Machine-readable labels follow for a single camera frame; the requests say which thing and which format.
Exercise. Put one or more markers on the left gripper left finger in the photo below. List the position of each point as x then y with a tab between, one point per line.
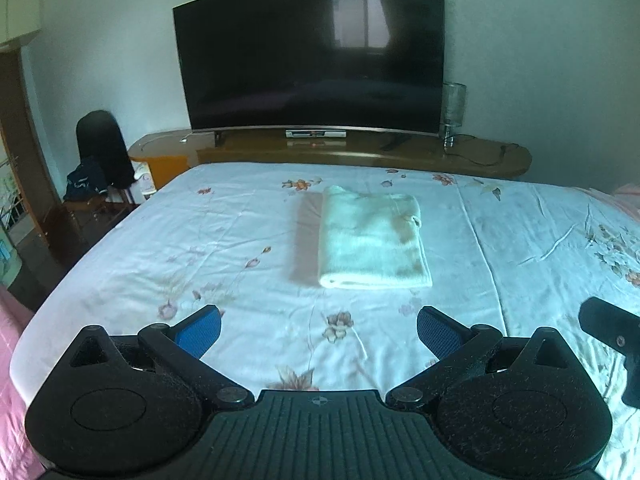
160	368

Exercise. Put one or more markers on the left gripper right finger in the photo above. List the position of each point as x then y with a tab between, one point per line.
479	368

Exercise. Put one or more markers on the white knitted sweater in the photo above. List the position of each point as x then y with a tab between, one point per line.
371	241

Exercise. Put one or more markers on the chair with dark clothes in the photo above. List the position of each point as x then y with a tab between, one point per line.
103	179

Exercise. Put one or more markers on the floral white bed sheet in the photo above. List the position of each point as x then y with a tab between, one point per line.
244	237

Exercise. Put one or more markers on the wooden TV console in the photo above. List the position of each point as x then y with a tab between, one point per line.
469	155

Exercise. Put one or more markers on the silver set-top box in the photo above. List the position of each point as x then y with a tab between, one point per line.
315	134

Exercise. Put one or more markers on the glass table lamp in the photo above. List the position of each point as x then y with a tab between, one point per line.
453	108

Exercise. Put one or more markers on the brown wooden door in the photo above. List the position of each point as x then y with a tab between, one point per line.
26	159

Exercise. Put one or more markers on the large black television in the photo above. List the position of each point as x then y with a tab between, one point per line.
352	64

